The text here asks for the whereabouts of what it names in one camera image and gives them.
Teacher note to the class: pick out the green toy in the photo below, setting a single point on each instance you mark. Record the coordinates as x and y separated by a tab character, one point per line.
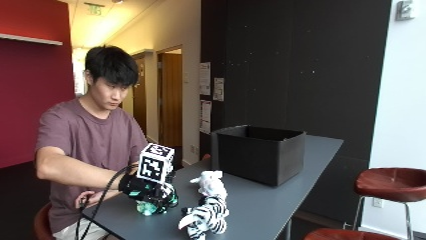
146	208

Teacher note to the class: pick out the zebra soft toy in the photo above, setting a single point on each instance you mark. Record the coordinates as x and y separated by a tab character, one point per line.
207	215

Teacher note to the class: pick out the white marker cube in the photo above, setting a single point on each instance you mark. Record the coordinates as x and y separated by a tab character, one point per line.
155	163

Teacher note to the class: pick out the red chair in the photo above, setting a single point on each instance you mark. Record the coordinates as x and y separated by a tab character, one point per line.
42	223

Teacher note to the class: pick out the white soft toy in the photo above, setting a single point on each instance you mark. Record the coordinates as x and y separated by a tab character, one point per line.
211	183

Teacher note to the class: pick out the person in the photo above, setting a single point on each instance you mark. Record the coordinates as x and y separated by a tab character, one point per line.
85	133

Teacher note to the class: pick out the black fabric box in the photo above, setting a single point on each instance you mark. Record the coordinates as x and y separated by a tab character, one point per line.
258	156

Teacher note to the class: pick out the white paper notice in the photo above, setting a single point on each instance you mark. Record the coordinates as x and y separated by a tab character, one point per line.
206	116
204	78
219	89

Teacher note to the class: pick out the wooden door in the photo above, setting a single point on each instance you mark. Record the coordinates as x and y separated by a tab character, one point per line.
171	100

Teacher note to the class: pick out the red stool with metal legs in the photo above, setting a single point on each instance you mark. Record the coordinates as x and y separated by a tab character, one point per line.
391	183
347	235

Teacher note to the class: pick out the ceiling exit sign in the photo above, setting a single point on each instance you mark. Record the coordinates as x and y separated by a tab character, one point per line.
95	9

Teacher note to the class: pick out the white wall outlet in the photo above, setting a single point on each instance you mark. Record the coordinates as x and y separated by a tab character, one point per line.
379	202

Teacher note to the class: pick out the white wall shelf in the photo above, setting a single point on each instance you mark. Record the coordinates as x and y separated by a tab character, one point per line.
31	39

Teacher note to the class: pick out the grey wall fixture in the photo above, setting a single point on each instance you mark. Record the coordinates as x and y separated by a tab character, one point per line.
405	10

